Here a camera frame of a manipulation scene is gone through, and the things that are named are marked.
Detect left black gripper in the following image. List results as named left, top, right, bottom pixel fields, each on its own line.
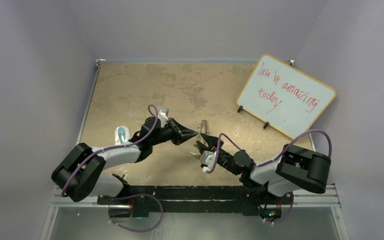
left=150, top=117, right=197, bottom=146

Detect silver disc with keyrings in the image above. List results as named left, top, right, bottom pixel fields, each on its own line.
left=196, top=119, right=211, bottom=144

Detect keys with red green tags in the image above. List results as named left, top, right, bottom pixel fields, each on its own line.
left=190, top=152, right=203, bottom=159

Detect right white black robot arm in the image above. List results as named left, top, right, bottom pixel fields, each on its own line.
left=195, top=130, right=332, bottom=204

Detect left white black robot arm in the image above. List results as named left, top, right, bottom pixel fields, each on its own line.
left=51, top=117, right=198, bottom=205

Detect whiteboard with red writing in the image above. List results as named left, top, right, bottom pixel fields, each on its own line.
left=236, top=54, right=337, bottom=139

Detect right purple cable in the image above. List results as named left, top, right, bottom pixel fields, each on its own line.
left=205, top=129, right=333, bottom=224

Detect purple cable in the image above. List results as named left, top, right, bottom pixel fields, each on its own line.
left=61, top=104, right=164, bottom=233
left=205, top=129, right=333, bottom=224

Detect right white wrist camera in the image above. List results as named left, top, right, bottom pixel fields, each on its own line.
left=199, top=150, right=217, bottom=174

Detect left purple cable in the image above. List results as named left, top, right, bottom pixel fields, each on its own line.
left=61, top=104, right=164, bottom=233

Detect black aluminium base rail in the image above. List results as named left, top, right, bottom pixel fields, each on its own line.
left=97, top=185, right=293, bottom=219

